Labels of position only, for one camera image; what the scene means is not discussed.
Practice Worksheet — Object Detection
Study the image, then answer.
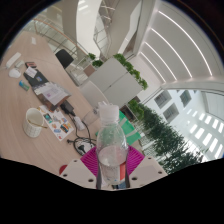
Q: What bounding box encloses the small red and black box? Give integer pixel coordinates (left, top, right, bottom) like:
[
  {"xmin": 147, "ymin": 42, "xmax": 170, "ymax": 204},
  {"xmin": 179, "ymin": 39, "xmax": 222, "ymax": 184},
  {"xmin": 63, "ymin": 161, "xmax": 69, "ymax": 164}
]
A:
[{"xmin": 24, "ymin": 61, "xmax": 38, "ymax": 70}]

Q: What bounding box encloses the white paper card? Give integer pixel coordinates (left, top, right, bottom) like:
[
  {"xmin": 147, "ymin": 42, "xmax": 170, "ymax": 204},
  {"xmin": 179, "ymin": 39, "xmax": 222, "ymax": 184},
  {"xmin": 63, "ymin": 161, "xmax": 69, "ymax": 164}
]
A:
[{"xmin": 24, "ymin": 66, "xmax": 39, "ymax": 79}]

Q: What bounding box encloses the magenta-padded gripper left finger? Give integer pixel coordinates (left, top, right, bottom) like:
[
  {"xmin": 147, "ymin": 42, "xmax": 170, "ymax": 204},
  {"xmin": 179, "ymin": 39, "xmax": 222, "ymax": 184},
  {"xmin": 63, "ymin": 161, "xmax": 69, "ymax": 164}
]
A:
[{"xmin": 59, "ymin": 146, "xmax": 102, "ymax": 190}]

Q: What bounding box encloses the white computer mouse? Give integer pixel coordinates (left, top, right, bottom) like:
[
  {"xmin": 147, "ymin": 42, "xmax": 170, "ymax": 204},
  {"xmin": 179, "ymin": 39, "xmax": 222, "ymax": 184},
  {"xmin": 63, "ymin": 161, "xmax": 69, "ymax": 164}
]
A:
[{"xmin": 7, "ymin": 67, "xmax": 22, "ymax": 79}]

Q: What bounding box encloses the black power adapter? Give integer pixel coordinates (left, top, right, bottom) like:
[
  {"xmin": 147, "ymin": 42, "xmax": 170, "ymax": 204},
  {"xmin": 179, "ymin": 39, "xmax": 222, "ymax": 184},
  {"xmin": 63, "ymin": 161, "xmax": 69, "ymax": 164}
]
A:
[{"xmin": 59, "ymin": 99, "xmax": 77, "ymax": 116}]

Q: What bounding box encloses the white charger plug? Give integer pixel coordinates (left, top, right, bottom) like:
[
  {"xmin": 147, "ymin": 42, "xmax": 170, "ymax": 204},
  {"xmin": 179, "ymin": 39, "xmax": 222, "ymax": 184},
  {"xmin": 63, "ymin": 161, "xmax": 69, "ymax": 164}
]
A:
[{"xmin": 73, "ymin": 115, "xmax": 87, "ymax": 132}]

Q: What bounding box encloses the white chair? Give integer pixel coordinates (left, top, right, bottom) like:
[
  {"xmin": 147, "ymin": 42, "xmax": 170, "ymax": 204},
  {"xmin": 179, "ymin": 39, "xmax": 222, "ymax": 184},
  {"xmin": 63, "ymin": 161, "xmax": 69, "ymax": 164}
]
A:
[{"xmin": 79, "ymin": 80, "xmax": 110, "ymax": 108}]

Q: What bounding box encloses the white mug with gold rim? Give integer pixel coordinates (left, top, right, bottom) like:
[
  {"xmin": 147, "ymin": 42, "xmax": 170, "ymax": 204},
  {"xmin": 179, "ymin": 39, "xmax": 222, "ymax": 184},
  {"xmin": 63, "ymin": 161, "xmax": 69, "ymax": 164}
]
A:
[{"xmin": 22, "ymin": 107, "xmax": 49, "ymax": 139}]

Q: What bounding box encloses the white power strip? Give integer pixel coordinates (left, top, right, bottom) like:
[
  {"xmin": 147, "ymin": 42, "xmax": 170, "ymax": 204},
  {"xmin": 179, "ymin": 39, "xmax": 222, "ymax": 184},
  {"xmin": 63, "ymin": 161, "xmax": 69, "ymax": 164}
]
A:
[{"xmin": 73, "ymin": 137, "xmax": 97, "ymax": 155}]

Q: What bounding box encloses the clear plastic water bottle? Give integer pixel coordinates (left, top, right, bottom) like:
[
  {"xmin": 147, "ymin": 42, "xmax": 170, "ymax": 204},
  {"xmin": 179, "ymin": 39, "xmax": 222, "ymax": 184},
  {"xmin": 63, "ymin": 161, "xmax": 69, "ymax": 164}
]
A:
[{"xmin": 95, "ymin": 103, "xmax": 131, "ymax": 191}]

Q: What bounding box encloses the black cable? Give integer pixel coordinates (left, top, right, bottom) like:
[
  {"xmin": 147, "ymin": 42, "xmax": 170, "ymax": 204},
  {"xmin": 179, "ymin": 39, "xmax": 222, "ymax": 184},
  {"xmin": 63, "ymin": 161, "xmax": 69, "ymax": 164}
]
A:
[{"xmin": 65, "ymin": 113, "xmax": 98, "ymax": 157}]

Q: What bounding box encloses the black notebook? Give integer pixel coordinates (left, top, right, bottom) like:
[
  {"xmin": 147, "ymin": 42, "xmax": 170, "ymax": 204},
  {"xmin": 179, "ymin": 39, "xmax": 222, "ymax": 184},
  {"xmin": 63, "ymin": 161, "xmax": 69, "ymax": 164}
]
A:
[{"xmin": 22, "ymin": 69, "xmax": 50, "ymax": 90}]

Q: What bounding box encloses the colourful sticker sheet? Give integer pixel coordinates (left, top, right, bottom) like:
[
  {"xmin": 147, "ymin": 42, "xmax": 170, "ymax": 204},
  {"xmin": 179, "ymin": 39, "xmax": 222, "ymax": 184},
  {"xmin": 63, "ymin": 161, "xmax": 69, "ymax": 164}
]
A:
[{"xmin": 37, "ymin": 105, "xmax": 75, "ymax": 142}]

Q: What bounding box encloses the cardboard box with papers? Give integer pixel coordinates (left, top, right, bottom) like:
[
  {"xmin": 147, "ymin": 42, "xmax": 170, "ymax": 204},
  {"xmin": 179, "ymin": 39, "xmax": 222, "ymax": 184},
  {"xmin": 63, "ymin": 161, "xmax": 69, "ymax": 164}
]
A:
[{"xmin": 32, "ymin": 81, "xmax": 72, "ymax": 112}]

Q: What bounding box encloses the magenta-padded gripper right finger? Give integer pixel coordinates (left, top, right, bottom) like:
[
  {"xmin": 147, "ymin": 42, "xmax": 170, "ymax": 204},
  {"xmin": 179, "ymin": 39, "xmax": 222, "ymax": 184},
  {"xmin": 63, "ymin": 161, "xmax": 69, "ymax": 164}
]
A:
[{"xmin": 124, "ymin": 145, "xmax": 168, "ymax": 189}]

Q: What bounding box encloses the black office chair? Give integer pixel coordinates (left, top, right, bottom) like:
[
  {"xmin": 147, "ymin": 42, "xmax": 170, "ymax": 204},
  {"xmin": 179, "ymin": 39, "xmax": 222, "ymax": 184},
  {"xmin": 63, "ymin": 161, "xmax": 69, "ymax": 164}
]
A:
[{"xmin": 54, "ymin": 48, "xmax": 75, "ymax": 70}]

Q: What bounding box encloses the flat round red coaster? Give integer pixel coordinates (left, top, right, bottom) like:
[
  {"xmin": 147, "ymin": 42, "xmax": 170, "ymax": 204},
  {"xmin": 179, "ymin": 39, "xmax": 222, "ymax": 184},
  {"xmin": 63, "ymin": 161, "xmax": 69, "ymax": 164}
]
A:
[{"xmin": 58, "ymin": 164, "xmax": 68, "ymax": 176}]

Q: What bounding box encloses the small teal pack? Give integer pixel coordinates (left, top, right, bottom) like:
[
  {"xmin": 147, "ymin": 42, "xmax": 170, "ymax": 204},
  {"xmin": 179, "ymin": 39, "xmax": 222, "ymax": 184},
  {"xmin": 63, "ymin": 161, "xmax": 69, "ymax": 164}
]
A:
[{"xmin": 17, "ymin": 80, "xmax": 31, "ymax": 92}]

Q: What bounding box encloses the glass railing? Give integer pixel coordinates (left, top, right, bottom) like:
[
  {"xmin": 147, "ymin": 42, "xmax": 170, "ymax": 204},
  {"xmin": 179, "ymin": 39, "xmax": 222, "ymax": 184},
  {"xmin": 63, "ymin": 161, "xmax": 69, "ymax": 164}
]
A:
[{"xmin": 32, "ymin": 17, "xmax": 90, "ymax": 59}]

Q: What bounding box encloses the white planter cabinet with plants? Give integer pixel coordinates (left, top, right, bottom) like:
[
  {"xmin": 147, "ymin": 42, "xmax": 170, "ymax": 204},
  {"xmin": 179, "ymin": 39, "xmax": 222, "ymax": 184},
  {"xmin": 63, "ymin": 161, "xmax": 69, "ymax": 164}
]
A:
[{"xmin": 83, "ymin": 52, "xmax": 150, "ymax": 108}]

